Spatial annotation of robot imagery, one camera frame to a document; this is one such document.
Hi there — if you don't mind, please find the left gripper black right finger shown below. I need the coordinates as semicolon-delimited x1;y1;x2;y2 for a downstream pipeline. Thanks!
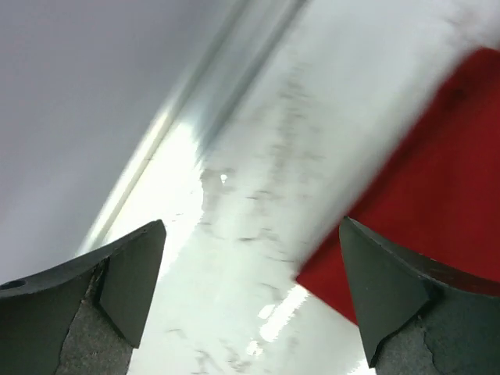
339;217;499;374

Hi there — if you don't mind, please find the red t shirt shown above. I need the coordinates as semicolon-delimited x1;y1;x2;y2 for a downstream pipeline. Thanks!
296;48;499;325

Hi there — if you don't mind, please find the left aluminium corner post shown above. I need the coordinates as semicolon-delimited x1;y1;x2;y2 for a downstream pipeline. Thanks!
78;1;305;255

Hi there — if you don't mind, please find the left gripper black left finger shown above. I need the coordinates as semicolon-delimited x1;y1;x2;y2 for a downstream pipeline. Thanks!
1;220;166;375

